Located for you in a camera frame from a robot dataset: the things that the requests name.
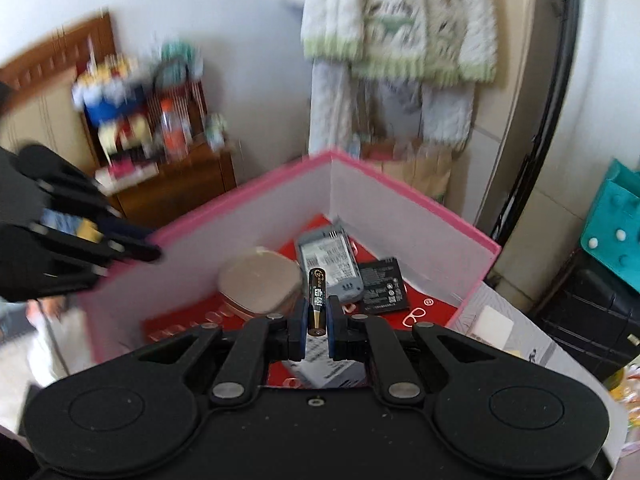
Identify black and pink case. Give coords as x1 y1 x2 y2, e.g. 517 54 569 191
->
95 152 161 193

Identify black upright pole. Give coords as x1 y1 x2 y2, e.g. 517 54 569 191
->
487 0 583 246

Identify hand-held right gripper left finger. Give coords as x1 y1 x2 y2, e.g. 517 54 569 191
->
135 299 307 408

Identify green white tissue pack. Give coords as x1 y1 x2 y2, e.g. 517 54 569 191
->
160 40 206 78

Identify cream small bag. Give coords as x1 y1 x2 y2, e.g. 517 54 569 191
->
97 115 151 153

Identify brown wooden cabinet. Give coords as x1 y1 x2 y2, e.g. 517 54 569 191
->
92 142 238 231

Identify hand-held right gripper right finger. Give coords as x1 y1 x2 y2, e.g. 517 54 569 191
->
327 296 506 406

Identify black gold battery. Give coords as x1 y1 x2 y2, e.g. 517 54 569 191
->
306 267 328 338

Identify orange label plastic bottle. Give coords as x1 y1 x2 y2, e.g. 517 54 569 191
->
159 99 193 162

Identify brown paper bag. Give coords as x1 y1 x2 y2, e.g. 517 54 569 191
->
360 140 453 203

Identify black suitcase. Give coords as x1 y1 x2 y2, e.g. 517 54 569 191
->
532 250 640 386

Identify teal felt handbag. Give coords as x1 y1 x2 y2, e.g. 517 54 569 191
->
580 157 640 293

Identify white charger plug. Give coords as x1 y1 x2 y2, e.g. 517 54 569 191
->
470 305 516 343

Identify checked woven handbag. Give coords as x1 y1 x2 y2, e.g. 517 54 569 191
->
145 57 208 146

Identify beige square case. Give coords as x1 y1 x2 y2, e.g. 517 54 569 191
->
217 246 303 320

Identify white fluffy pajama pants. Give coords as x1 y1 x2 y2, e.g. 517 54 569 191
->
307 57 476 156

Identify pink cardboard box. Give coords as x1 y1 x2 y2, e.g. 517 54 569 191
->
77 149 502 391

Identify blue cloth bag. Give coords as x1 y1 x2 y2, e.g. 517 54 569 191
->
72 52 151 126

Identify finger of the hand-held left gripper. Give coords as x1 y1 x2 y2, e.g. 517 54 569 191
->
27 222 163 281
17 144 126 221

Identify red printed paper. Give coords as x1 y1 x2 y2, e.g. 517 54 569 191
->
142 212 473 391

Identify small green white packet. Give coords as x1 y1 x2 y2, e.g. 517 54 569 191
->
205 112 228 151

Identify colourful drinks pack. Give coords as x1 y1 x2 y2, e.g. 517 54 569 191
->
602 355 640 396

